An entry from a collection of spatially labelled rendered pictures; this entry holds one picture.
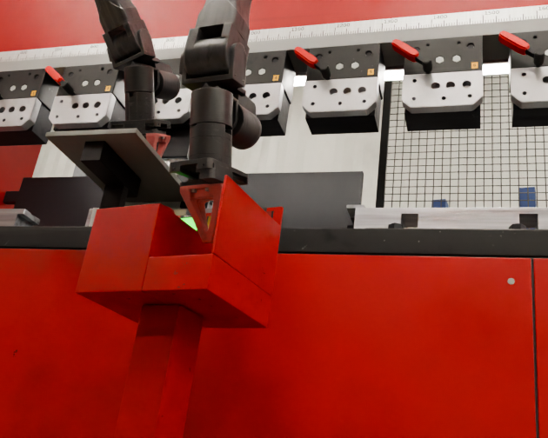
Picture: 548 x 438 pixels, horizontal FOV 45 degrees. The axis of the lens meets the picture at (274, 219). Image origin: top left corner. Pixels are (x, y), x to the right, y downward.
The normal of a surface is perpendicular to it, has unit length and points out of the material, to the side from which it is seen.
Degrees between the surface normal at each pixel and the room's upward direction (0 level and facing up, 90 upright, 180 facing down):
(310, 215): 90
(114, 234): 90
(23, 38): 90
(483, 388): 90
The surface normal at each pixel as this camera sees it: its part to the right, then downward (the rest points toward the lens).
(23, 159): 0.96, 0.00
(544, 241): -0.27, -0.42
